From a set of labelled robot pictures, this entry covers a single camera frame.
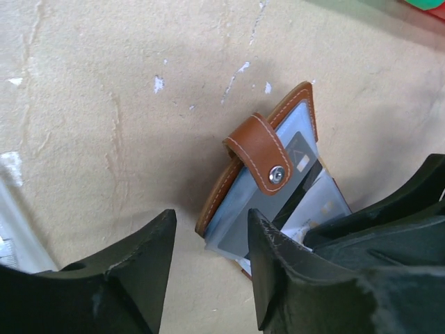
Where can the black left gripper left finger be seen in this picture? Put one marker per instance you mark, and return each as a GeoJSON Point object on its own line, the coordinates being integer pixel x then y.
{"type": "Point", "coordinates": [120, 289]}

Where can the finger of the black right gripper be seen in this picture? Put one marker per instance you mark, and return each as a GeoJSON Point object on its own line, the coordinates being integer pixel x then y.
{"type": "Point", "coordinates": [405, 229]}

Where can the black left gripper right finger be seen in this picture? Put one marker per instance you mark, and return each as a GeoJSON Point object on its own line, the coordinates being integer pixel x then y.
{"type": "Point", "coordinates": [296, 291]}

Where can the brown leather card holder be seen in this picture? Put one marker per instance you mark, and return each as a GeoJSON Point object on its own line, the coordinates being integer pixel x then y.
{"type": "Point", "coordinates": [258, 144]}

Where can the white credit card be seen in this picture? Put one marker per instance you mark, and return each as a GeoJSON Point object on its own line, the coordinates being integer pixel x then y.
{"type": "Point", "coordinates": [309, 199]}

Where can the grey credit card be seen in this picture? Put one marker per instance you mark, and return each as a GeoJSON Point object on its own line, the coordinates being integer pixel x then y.
{"type": "Point", "coordinates": [228, 232]}

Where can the clear plastic packet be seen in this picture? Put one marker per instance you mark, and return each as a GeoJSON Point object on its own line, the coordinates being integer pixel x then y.
{"type": "Point", "coordinates": [20, 248]}

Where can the red bin middle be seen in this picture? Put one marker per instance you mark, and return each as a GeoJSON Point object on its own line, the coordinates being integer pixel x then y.
{"type": "Point", "coordinates": [436, 8]}

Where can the green plastic bin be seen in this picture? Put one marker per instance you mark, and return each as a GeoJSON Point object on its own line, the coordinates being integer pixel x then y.
{"type": "Point", "coordinates": [422, 3]}

